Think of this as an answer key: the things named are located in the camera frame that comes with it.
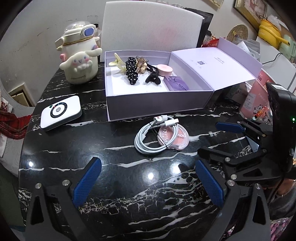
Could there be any red plaid scarf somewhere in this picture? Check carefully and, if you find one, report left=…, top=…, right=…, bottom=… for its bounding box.
left=0, top=101, right=31, bottom=140

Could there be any lilac open gift box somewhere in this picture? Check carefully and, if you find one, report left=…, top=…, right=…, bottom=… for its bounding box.
left=105, top=38, right=262, bottom=121

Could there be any yellow pot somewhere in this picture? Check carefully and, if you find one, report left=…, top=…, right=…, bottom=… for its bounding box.
left=258, top=20, right=290, bottom=49

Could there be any white charging cable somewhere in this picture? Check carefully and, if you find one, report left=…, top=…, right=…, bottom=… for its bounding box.
left=134, top=114, right=180, bottom=155

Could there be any person's left hand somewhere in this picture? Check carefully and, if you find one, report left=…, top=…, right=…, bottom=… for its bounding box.
left=276, top=179, right=295, bottom=197

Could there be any white camera-shaped power bank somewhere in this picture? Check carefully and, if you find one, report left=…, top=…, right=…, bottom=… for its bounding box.
left=40, top=95, right=82, bottom=131

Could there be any woven round trivet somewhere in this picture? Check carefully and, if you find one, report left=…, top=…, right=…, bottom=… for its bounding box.
left=226, top=24, right=248, bottom=42

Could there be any white foam board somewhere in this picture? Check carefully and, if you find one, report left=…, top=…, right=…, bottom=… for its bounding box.
left=101, top=1, right=204, bottom=52

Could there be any gold picture frame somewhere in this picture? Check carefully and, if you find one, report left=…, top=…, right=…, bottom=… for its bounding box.
left=233, top=0, right=267, bottom=31

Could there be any lower pink panda cup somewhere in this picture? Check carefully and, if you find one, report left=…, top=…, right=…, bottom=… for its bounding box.
left=240, top=69, right=273, bottom=119

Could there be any pink round compact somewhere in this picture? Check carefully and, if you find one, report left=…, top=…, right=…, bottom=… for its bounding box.
left=157, top=64, right=173, bottom=76

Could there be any purple Manta Ray box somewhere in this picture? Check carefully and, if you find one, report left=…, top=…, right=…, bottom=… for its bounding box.
left=164, top=76, right=189, bottom=91

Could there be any white Cinnamoroll bottle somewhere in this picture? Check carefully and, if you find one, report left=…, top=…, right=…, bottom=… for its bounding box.
left=55, top=21, right=102, bottom=84

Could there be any black hair claw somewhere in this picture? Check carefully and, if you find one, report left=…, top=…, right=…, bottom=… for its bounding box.
left=145, top=64, right=161, bottom=85

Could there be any green electric kettle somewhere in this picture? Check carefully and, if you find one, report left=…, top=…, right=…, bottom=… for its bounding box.
left=279, top=35, right=295, bottom=61

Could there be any black foil bag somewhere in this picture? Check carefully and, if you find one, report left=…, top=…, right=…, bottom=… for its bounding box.
left=185, top=8, right=214, bottom=48

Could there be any gold metal hair claw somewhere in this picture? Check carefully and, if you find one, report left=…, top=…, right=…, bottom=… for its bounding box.
left=136, top=57, right=148, bottom=74

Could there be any white fridge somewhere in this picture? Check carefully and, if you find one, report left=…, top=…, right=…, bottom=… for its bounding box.
left=256, top=37, right=295, bottom=93

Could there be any white paper leaflet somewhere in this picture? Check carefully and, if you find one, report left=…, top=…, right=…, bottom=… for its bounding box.
left=237, top=41, right=260, bottom=61

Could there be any clear pink blush compact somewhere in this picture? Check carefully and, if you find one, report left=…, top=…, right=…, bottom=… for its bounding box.
left=157, top=123, right=190, bottom=151

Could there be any black polka dot hair clip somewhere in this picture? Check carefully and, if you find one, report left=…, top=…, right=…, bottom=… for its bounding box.
left=125, top=57, right=138, bottom=85

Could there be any cream hair clip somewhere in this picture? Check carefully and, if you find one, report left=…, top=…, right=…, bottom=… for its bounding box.
left=108, top=53, right=126, bottom=74

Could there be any cream wall intercom panel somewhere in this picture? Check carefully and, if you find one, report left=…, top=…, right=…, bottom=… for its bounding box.
left=209, top=0, right=224, bottom=8

